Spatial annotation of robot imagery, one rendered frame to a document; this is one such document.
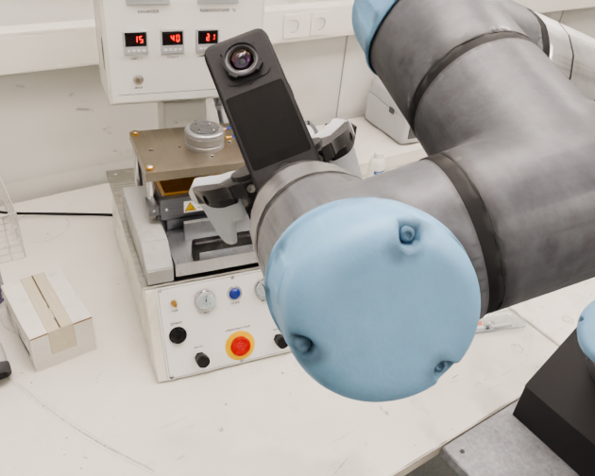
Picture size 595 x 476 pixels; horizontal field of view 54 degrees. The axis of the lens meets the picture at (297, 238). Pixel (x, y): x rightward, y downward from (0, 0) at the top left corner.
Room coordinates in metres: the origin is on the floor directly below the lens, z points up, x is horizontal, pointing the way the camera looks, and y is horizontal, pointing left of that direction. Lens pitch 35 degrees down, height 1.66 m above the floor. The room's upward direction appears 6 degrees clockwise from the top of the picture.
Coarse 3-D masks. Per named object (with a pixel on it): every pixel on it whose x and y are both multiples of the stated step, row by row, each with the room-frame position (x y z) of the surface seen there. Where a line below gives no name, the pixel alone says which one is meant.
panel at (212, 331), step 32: (160, 288) 0.84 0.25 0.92; (192, 288) 0.86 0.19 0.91; (224, 288) 0.88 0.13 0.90; (160, 320) 0.81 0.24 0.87; (192, 320) 0.83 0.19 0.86; (224, 320) 0.85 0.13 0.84; (256, 320) 0.88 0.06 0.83; (192, 352) 0.80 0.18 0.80; (224, 352) 0.82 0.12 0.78; (256, 352) 0.85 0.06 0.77
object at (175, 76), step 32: (96, 0) 1.16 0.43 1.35; (128, 0) 1.14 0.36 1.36; (160, 0) 1.16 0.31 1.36; (192, 0) 1.20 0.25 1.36; (224, 0) 1.22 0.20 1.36; (256, 0) 1.25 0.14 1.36; (96, 32) 1.22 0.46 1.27; (128, 32) 1.14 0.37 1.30; (160, 32) 1.16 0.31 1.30; (192, 32) 1.19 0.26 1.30; (224, 32) 1.22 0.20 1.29; (128, 64) 1.14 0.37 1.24; (160, 64) 1.17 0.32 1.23; (192, 64) 1.19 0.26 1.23; (128, 96) 1.14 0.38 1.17; (160, 96) 1.16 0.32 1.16; (192, 96) 1.19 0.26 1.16; (160, 128) 1.24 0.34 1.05
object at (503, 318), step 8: (496, 312) 1.05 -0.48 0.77; (504, 312) 1.06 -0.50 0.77; (512, 312) 1.06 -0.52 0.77; (480, 320) 1.02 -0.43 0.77; (488, 320) 1.02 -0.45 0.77; (496, 320) 1.02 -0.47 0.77; (504, 320) 1.03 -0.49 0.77; (512, 320) 1.03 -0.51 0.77; (520, 320) 1.03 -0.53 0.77; (480, 328) 0.99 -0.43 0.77; (488, 328) 0.99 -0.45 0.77; (496, 328) 1.00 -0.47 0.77
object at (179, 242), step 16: (192, 224) 0.94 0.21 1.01; (208, 224) 0.95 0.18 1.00; (240, 224) 0.98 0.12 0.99; (176, 240) 0.93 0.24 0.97; (192, 240) 0.94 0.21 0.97; (176, 256) 0.88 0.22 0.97; (208, 256) 0.89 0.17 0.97; (224, 256) 0.90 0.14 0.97; (240, 256) 0.91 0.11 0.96; (176, 272) 0.85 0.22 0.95; (192, 272) 0.87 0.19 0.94
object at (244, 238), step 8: (240, 232) 0.92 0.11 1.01; (248, 232) 0.92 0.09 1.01; (200, 240) 0.88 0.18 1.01; (208, 240) 0.89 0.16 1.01; (216, 240) 0.89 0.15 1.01; (240, 240) 0.91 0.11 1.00; (248, 240) 0.92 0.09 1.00; (192, 248) 0.88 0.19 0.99; (200, 248) 0.87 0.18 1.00; (208, 248) 0.88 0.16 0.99; (216, 248) 0.89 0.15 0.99; (224, 248) 0.90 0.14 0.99; (192, 256) 0.88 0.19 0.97
